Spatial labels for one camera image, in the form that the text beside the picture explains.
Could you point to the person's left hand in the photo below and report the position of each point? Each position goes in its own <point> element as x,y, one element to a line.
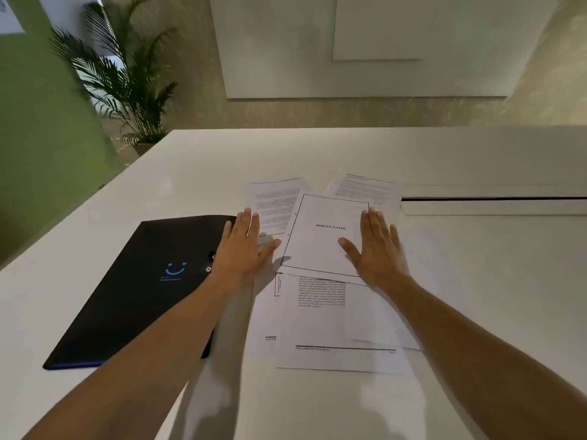
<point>238,252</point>

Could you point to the person's left forearm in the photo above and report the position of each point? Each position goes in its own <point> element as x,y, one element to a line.
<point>137,362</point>

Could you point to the person's right forearm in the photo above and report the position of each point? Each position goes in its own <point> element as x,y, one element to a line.
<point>481,371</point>

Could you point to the person's right hand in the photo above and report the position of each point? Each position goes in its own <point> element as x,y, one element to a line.
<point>378,256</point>

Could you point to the large white wall board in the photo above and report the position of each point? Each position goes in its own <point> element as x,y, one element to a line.
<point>275,50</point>

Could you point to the small white wall panel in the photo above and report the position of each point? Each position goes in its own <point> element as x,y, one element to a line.
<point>380,27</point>

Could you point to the green palm plant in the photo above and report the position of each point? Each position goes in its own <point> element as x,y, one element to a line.
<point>137,114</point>

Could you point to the black folder with smiley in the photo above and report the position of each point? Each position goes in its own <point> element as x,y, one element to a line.
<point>137,279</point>

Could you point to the white wall notice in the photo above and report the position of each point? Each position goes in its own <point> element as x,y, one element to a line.
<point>9,18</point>

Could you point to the beige plant pot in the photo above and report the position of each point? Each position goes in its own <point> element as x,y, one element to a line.
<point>144,148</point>

